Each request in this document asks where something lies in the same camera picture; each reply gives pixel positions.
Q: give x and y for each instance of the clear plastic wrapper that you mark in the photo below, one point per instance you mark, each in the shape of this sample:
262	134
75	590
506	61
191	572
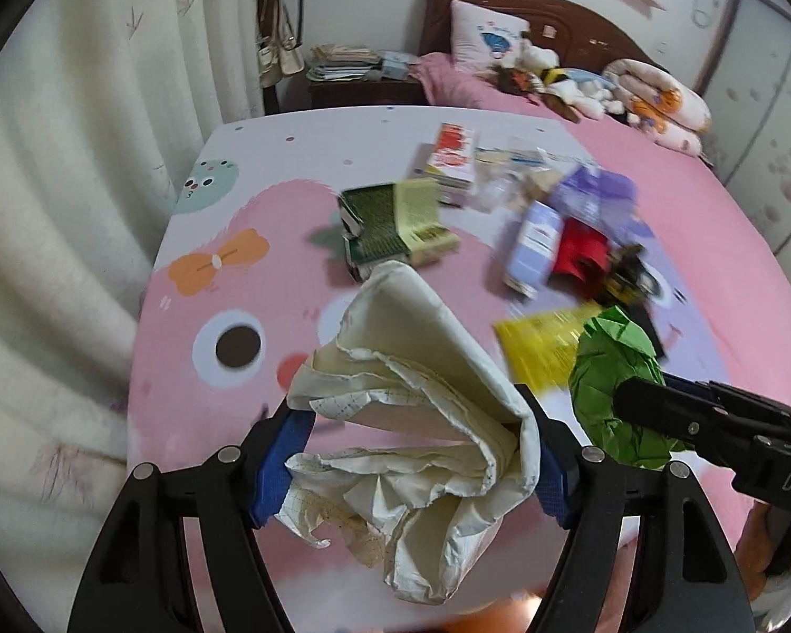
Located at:
501	191

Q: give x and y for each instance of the stack of books and papers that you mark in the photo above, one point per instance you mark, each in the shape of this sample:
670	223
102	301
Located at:
343	62

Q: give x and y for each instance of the dark wooden headboard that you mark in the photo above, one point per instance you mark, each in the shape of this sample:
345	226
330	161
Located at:
567	20

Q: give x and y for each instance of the white paper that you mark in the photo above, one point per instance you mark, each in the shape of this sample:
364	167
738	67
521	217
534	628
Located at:
422	409

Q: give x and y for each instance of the cream curtain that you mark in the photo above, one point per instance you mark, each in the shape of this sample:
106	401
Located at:
72	211

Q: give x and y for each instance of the white pillow with blue print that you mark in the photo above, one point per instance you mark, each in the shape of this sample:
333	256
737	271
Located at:
481	33

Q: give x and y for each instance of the green cardboard box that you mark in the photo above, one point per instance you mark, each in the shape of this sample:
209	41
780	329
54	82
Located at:
376	224

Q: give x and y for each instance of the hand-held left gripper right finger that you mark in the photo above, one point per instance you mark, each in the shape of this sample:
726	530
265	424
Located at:
557	475

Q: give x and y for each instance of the black and yellow packet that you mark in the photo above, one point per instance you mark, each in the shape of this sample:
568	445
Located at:
626	273

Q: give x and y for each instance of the white and brown plush dog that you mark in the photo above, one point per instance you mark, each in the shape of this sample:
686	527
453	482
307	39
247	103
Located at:
534	53

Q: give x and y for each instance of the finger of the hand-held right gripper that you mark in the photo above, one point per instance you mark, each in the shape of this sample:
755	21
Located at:
672	412
751	402

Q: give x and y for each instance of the red and white box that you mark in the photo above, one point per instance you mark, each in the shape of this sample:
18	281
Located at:
448	151

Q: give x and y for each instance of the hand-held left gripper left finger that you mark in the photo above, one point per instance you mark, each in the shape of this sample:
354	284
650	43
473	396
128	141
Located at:
283	468

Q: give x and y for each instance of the white plush toy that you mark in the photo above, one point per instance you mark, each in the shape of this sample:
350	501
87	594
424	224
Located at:
593	95

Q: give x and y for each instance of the lavender box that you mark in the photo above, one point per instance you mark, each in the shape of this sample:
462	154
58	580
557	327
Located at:
534	244

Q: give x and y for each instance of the rolled printed blanket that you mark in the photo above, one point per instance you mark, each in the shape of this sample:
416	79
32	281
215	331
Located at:
659	105

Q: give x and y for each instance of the green paper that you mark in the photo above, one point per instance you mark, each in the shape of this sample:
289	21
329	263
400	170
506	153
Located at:
606	356

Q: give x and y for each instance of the red packet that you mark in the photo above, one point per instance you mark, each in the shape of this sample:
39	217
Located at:
577	250

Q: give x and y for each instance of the white wardrobe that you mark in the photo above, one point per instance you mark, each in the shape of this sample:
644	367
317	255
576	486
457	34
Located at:
764	145

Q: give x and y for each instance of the yellow and black plush toy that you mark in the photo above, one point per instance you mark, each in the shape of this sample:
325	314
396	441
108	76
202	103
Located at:
560	77

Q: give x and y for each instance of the dark wooden nightstand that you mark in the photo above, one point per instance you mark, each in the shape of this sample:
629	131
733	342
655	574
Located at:
356	93

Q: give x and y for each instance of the pink bed sheet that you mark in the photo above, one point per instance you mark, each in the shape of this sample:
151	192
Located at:
474	89

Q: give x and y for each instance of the purple wrapper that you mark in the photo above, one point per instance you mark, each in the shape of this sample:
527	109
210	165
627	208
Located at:
593	188

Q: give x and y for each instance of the cream handbag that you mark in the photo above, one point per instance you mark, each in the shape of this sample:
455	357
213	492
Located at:
287	59

